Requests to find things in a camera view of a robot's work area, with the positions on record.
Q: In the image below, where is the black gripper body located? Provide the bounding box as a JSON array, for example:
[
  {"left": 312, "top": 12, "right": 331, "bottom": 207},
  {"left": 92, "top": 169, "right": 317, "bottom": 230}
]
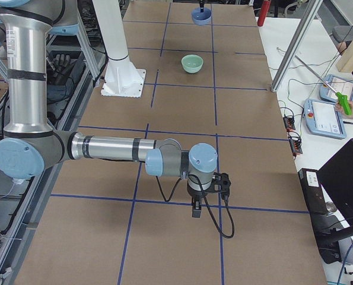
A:
[{"left": 187, "top": 184, "right": 207, "bottom": 202}]

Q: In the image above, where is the blue bowl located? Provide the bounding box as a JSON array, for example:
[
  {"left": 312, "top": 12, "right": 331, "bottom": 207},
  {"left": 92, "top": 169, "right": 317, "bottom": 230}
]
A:
[{"left": 191, "top": 8, "right": 212, "bottom": 26}]

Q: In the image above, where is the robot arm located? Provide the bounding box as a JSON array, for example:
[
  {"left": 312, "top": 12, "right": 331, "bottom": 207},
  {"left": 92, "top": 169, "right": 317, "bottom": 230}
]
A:
[{"left": 0, "top": 1, "right": 218, "bottom": 217}]

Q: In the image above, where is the green bowl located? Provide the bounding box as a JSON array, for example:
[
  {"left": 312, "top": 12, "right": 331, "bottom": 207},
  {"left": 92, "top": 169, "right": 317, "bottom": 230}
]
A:
[{"left": 181, "top": 54, "right": 204, "bottom": 74}]

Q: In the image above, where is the person hand holding grabber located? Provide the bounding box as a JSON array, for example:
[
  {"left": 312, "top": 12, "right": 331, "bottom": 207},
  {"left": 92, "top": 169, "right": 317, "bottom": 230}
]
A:
[{"left": 334, "top": 100, "right": 353, "bottom": 117}]

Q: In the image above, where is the red cylinder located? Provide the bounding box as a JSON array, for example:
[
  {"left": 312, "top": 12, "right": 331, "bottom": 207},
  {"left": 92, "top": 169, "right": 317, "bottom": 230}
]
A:
[{"left": 257, "top": 0, "right": 271, "bottom": 27}]

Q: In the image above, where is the brown paper table cover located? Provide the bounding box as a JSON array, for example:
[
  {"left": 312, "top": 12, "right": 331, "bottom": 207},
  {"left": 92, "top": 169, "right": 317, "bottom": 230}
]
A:
[{"left": 15, "top": 1, "right": 326, "bottom": 284}]

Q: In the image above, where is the black computer box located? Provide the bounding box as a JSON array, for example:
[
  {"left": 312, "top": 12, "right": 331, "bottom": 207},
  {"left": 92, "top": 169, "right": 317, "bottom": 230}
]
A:
[{"left": 298, "top": 168, "right": 353, "bottom": 265}]

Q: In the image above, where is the orange black connector block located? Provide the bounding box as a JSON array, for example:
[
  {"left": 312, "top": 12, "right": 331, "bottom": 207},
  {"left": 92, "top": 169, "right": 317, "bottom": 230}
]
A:
[{"left": 280, "top": 107, "right": 295, "bottom": 131}]

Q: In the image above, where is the near teach pendant tablet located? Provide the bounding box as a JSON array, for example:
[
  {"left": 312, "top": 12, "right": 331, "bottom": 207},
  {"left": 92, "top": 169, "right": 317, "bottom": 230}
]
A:
[{"left": 303, "top": 99, "right": 346, "bottom": 140}]

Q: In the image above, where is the teach pendant tablet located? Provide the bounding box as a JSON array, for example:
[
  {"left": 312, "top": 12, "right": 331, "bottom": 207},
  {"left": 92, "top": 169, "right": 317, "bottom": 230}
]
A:
[
  {"left": 319, "top": 74, "right": 353, "bottom": 102},
  {"left": 303, "top": 99, "right": 346, "bottom": 140}
]

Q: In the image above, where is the black monitor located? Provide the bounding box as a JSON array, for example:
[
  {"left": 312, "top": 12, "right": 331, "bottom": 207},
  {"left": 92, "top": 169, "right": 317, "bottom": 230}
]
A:
[{"left": 317, "top": 138, "right": 353, "bottom": 224}]

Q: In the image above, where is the far teach pendant tablet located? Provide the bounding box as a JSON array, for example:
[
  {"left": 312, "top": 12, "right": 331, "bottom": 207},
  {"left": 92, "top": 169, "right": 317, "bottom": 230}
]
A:
[{"left": 319, "top": 74, "right": 353, "bottom": 102}]

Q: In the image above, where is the metal reacher grabber tool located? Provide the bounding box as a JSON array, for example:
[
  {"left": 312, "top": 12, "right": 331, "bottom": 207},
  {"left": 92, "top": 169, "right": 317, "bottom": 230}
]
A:
[{"left": 294, "top": 55, "right": 352, "bottom": 115}]

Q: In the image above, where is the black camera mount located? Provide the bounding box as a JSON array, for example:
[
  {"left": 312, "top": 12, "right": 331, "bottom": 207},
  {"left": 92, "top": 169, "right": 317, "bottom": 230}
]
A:
[{"left": 207, "top": 172, "right": 231, "bottom": 203}]

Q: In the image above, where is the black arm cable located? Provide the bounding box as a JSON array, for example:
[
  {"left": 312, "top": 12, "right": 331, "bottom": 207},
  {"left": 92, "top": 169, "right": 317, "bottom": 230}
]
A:
[{"left": 155, "top": 173, "right": 236, "bottom": 239}]

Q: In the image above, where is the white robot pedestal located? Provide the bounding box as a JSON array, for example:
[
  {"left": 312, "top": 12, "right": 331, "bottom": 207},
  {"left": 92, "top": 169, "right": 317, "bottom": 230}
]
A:
[{"left": 93, "top": 1, "right": 146, "bottom": 98}]

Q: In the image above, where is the aluminium frame post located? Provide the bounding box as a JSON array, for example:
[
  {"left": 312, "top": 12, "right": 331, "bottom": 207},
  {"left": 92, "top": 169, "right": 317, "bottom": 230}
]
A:
[{"left": 271, "top": 0, "right": 323, "bottom": 92}]

